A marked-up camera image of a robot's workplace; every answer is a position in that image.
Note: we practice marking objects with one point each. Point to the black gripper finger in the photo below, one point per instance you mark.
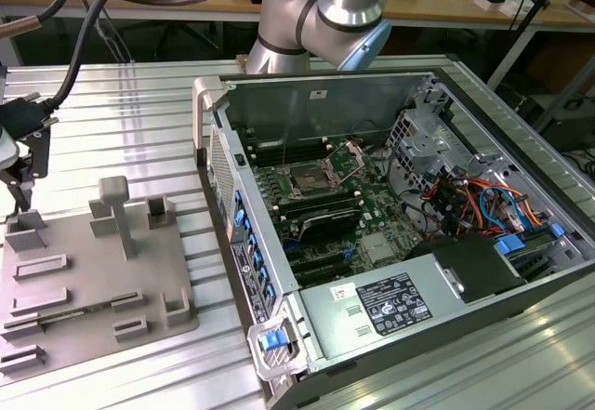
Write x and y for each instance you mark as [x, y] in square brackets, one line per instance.
[39, 154]
[10, 178]

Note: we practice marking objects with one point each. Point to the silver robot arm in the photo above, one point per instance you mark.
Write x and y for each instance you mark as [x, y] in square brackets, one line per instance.
[344, 5]

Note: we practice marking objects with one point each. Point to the blue slot clip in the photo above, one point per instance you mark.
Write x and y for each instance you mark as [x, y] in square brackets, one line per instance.
[260, 273]
[268, 293]
[239, 218]
[253, 244]

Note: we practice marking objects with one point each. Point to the black RAM slot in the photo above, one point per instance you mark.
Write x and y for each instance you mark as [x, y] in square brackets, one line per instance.
[316, 196]
[288, 153]
[321, 206]
[288, 144]

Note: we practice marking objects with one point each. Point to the CPU socket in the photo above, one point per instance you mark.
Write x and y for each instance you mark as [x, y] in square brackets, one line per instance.
[307, 181]

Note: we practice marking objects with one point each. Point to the black expansion slot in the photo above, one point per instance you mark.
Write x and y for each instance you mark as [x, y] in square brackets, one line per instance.
[325, 273]
[316, 259]

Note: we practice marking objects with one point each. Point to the grey parts rack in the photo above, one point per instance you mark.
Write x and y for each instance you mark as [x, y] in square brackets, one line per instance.
[93, 280]

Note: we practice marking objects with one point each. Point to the green RAM stick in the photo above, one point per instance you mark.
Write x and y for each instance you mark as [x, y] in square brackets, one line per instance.
[74, 312]

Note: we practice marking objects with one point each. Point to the blue case latch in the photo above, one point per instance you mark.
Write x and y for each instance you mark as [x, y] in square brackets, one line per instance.
[272, 340]

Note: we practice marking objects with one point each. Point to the black graphics card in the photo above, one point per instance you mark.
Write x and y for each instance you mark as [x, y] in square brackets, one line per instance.
[330, 226]

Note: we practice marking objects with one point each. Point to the green motherboard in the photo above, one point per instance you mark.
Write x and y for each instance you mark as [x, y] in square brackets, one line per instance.
[372, 196]

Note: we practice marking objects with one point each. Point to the grey power supply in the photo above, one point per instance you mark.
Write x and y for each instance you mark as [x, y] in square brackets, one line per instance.
[334, 326]

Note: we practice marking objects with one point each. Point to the silver chipset heat sink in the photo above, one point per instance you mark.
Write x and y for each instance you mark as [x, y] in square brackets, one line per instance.
[375, 247]

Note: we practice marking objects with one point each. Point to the open grey PC case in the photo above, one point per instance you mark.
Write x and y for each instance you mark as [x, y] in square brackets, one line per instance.
[395, 94]

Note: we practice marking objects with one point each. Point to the silver perforated drive cage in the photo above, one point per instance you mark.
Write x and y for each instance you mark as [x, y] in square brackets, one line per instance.
[418, 145]

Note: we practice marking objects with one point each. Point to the black plastic shroud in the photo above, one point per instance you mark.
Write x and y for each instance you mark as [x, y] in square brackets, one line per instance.
[474, 266]

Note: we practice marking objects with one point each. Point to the large blue disk clip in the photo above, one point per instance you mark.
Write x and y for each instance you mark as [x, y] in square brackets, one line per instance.
[509, 245]

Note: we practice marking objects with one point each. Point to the small white box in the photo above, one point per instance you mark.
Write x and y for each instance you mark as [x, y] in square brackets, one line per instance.
[516, 5]

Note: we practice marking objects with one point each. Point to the small blue disk clip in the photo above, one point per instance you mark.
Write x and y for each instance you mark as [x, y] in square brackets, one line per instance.
[556, 230]

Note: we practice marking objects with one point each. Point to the black PC tower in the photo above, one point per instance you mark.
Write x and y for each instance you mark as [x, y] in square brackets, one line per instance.
[567, 122]

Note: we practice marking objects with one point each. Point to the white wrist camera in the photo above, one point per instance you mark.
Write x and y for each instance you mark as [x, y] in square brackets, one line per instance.
[7, 149]

